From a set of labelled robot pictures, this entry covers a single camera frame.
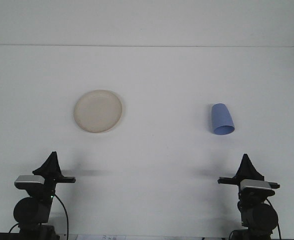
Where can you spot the pale blue cup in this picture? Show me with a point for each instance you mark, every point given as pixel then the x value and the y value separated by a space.
pixel 221 120

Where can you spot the pale round plate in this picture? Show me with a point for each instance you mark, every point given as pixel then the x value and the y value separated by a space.
pixel 98 111

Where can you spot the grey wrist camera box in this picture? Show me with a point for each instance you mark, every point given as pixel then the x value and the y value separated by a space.
pixel 255 185
pixel 28 180

